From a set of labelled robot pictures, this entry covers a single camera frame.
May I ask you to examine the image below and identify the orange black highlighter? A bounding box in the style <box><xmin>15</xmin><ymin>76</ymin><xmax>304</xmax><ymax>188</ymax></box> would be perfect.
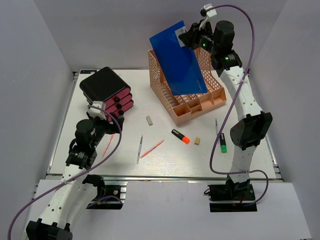
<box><xmin>171</xmin><ymin>129</ymin><xmax>190</xmax><ymax>144</ymax></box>

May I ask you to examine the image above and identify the white rectangular eraser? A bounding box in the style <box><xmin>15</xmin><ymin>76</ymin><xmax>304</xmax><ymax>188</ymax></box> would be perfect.
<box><xmin>146</xmin><ymin>115</ymin><xmax>153</xmax><ymax>126</ymax></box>

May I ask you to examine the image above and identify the clear grey pen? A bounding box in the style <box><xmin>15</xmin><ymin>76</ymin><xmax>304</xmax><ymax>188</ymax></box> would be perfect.
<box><xmin>136</xmin><ymin>135</ymin><xmax>144</xmax><ymax>164</ymax></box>

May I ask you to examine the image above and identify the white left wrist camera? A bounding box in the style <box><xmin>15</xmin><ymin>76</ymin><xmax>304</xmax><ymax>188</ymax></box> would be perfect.
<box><xmin>86</xmin><ymin>101</ymin><xmax>110</xmax><ymax>123</ymax></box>

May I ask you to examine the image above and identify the black pink drawer unit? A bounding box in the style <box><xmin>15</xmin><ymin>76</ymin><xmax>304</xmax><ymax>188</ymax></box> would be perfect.
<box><xmin>79</xmin><ymin>66</ymin><xmax>134</xmax><ymax>117</ymax></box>

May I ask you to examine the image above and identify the green black highlighter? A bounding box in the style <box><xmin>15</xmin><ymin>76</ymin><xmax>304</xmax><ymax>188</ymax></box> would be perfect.
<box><xmin>219</xmin><ymin>133</ymin><xmax>228</xmax><ymax>153</ymax></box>

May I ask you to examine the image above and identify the orange clear pen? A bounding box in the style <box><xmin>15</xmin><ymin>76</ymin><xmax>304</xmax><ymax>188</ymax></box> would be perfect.
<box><xmin>140</xmin><ymin>139</ymin><xmax>165</xmax><ymax>159</ymax></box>

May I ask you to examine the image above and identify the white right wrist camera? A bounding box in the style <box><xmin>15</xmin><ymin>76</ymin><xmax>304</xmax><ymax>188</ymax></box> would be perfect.
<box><xmin>199</xmin><ymin>3</ymin><xmax>217</xmax><ymax>29</ymax></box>

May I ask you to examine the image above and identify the blue plastic folder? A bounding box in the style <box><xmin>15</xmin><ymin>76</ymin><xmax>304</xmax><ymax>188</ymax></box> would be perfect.
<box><xmin>149</xmin><ymin>20</ymin><xmax>208</xmax><ymax>96</ymax></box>

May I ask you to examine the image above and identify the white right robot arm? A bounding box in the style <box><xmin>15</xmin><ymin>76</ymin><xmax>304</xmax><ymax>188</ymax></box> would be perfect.
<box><xmin>179</xmin><ymin>20</ymin><xmax>273</xmax><ymax>200</ymax></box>

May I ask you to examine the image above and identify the small tan eraser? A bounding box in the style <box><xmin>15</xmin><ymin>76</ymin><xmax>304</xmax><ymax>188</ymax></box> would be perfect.
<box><xmin>194</xmin><ymin>137</ymin><xmax>201</xmax><ymax>145</ymax></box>

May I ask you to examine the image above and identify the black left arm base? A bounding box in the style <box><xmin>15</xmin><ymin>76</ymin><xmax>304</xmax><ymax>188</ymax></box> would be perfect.
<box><xmin>82</xmin><ymin>174</ymin><xmax>126</xmax><ymax>210</ymax></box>

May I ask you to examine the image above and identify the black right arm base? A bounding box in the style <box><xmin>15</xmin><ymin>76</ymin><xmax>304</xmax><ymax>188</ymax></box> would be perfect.
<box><xmin>203</xmin><ymin>177</ymin><xmax>258</xmax><ymax>213</ymax></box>

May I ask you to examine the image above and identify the blue clear pen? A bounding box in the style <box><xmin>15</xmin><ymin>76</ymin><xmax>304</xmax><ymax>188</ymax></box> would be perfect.
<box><xmin>215</xmin><ymin>119</ymin><xmax>219</xmax><ymax>136</ymax></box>

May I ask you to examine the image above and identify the pink clear pen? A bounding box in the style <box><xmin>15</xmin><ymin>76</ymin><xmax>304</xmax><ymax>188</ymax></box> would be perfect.
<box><xmin>101</xmin><ymin>134</ymin><xmax>115</xmax><ymax>159</ymax></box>

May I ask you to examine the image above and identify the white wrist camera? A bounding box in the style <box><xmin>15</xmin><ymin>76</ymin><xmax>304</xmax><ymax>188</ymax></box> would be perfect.
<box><xmin>86</xmin><ymin>101</ymin><xmax>110</xmax><ymax>123</ymax></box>
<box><xmin>199</xmin><ymin>3</ymin><xmax>217</xmax><ymax>29</ymax></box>

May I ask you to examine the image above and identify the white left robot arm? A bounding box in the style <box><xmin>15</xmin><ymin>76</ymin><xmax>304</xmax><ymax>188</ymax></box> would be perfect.
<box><xmin>26</xmin><ymin>113</ymin><xmax>124</xmax><ymax>240</ymax></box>

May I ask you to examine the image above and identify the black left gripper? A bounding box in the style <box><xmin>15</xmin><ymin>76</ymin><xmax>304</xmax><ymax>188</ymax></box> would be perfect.
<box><xmin>86</xmin><ymin>110</ymin><xmax>124</xmax><ymax>149</ymax></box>

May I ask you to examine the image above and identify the peach plastic file organizer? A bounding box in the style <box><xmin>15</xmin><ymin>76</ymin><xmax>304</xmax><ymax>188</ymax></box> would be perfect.
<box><xmin>148</xmin><ymin>48</ymin><xmax>227</xmax><ymax>126</ymax></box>

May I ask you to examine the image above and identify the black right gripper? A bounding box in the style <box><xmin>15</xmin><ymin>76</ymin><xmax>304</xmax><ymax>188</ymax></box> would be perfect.
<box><xmin>178</xmin><ymin>19</ymin><xmax>219</xmax><ymax>55</ymax></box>

